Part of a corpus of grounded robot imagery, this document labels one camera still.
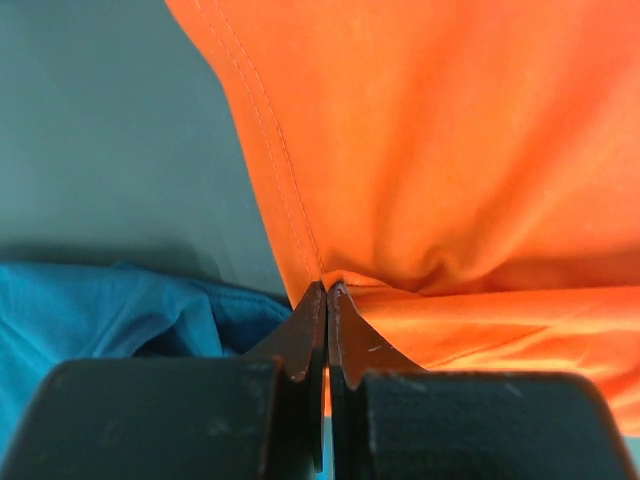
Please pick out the orange t shirt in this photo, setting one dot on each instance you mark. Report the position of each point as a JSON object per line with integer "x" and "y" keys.
{"x": 469, "y": 169}

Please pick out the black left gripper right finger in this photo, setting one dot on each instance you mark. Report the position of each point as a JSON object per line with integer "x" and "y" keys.
{"x": 395, "y": 420}

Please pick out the folded blue t shirt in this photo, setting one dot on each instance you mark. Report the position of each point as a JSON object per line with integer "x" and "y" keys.
{"x": 54, "y": 313}

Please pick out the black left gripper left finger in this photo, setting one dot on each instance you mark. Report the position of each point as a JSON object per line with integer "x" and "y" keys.
{"x": 256, "y": 416}

